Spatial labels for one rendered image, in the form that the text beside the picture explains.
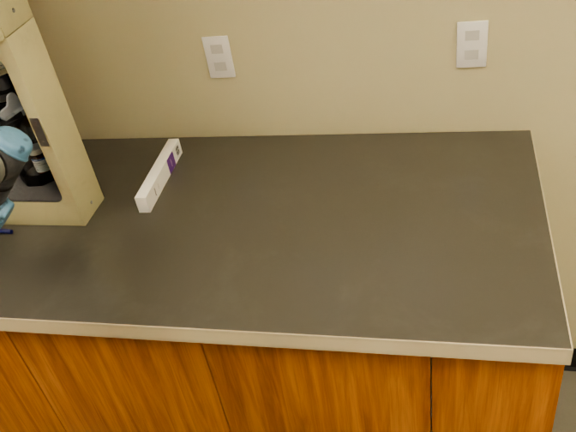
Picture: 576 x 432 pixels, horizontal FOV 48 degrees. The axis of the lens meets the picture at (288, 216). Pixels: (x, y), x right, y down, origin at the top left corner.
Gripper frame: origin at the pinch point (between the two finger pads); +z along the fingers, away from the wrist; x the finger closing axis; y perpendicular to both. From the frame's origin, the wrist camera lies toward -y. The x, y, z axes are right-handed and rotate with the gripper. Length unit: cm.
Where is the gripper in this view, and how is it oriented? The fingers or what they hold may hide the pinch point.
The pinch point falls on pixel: (10, 104)
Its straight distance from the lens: 162.1
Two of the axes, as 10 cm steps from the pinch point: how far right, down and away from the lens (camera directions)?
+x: -9.7, -0.1, 2.4
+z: 1.8, -6.8, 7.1
